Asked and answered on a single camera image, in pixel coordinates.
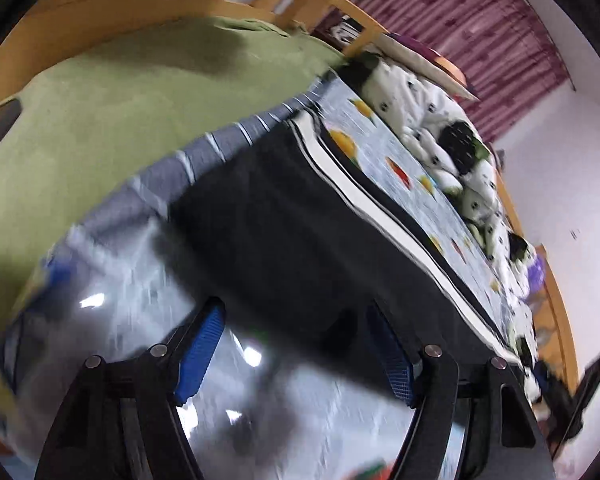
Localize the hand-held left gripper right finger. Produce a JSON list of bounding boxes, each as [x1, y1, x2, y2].
[[365, 300, 556, 480]]

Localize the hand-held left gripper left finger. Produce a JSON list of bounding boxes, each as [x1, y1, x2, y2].
[[34, 296, 227, 480]]

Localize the black pants with white waistband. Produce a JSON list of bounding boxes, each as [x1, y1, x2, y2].
[[172, 110, 526, 396]]

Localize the fruit print plastic mat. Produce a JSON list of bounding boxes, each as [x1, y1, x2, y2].
[[0, 77, 536, 480]]

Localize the purple plush toy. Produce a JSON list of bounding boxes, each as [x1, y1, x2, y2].
[[527, 257, 548, 301]]

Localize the green bed sheet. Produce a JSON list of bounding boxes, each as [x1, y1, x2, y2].
[[0, 16, 351, 411]]

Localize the white floral quilt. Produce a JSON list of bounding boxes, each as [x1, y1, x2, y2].
[[340, 55, 543, 401]]

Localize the purple patterned pillow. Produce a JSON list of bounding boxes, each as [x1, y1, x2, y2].
[[375, 32, 481, 103]]

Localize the dark flat device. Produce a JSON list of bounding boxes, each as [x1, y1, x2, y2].
[[0, 99, 23, 161]]

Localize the maroon striped curtain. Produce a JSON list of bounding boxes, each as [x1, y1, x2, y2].
[[352, 0, 571, 146]]

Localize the wooden bed frame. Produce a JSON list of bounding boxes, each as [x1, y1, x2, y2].
[[0, 0, 581, 401]]

